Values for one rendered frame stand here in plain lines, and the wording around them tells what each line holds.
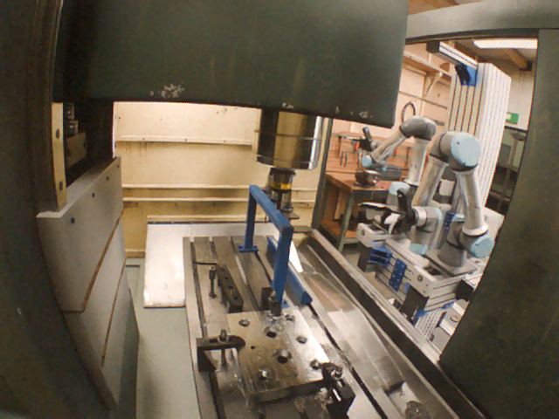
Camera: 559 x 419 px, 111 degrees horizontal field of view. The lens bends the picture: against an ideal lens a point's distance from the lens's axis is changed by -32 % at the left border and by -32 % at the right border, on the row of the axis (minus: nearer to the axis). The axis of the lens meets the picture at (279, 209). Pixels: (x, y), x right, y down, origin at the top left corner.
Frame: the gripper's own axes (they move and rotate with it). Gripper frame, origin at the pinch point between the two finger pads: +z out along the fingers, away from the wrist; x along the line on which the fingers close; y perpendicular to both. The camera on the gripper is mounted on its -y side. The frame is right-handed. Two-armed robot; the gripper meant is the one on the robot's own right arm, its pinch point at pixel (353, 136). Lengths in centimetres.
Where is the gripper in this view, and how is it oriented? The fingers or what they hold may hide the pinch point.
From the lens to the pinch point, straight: 215.0
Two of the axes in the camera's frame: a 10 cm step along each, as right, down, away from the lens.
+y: -0.1, 9.1, 4.1
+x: 8.5, -2.1, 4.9
